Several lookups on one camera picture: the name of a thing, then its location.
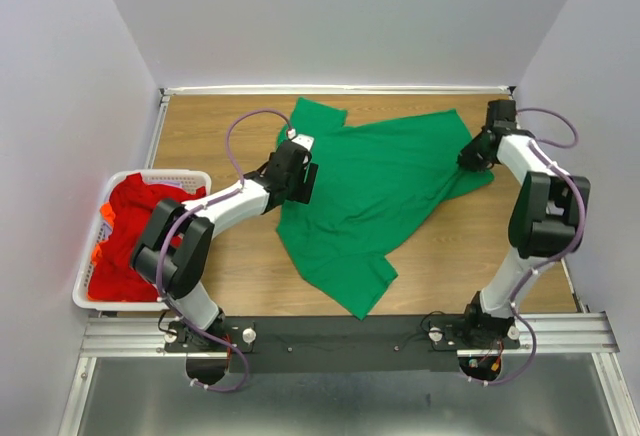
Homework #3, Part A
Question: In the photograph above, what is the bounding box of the green t-shirt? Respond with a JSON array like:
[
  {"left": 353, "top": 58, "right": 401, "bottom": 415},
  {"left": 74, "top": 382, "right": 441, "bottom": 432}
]
[{"left": 276, "top": 98, "right": 494, "bottom": 319}]

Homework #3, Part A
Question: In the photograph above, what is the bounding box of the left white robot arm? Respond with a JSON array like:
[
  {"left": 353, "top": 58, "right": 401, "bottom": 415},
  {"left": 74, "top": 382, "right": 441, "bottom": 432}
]
[{"left": 130, "top": 135, "right": 318, "bottom": 351}]

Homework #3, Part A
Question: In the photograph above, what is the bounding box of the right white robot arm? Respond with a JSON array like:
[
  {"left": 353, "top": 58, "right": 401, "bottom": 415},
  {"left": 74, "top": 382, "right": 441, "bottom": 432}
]
[{"left": 458, "top": 100, "right": 591, "bottom": 348}]

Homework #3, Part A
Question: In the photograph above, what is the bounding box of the white plastic laundry basket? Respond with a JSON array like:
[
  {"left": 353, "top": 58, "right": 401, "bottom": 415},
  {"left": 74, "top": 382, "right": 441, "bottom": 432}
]
[{"left": 72, "top": 169, "right": 212, "bottom": 312}]

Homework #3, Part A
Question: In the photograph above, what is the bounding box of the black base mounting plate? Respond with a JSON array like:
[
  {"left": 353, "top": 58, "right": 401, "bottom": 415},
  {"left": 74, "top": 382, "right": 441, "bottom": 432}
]
[{"left": 165, "top": 311, "right": 520, "bottom": 380}]

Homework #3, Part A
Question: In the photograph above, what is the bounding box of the red t-shirt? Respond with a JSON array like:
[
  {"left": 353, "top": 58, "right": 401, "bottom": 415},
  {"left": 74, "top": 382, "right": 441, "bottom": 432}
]
[{"left": 88, "top": 173, "right": 207, "bottom": 302}]

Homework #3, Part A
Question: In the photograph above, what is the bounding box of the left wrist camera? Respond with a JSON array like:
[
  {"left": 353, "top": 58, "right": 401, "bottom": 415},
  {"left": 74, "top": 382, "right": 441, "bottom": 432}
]
[{"left": 285, "top": 128, "right": 315, "bottom": 152}]

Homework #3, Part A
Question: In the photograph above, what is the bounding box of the aluminium back table rail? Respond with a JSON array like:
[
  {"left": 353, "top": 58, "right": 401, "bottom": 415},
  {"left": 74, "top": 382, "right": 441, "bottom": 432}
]
[{"left": 162, "top": 84, "right": 511, "bottom": 96}]

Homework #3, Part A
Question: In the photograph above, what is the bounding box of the aluminium front rail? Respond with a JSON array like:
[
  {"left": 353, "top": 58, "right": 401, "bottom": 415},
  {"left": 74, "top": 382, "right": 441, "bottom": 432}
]
[{"left": 80, "top": 313, "right": 619, "bottom": 358}]

